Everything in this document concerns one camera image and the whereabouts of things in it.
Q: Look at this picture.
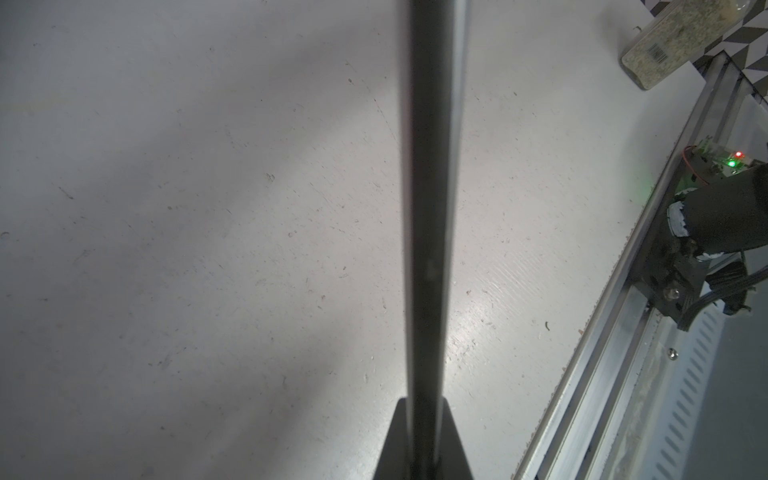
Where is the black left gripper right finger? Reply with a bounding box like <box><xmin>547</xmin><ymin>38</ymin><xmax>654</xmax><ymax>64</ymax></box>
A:
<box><xmin>433</xmin><ymin>397</ymin><xmax>473</xmax><ymax>480</ymax></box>

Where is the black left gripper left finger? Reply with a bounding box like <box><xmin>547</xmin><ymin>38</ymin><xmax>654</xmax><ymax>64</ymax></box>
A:
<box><xmin>372</xmin><ymin>398</ymin><xmax>410</xmax><ymax>480</ymax></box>

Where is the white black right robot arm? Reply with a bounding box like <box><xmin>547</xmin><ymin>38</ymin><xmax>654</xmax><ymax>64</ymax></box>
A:
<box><xmin>631</xmin><ymin>165</ymin><xmax>767</xmax><ymax>331</ymax></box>

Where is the small jar black lid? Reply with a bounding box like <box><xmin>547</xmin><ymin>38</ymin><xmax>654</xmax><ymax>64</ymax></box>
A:
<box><xmin>619</xmin><ymin>0</ymin><xmax>754</xmax><ymax>90</ymax></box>

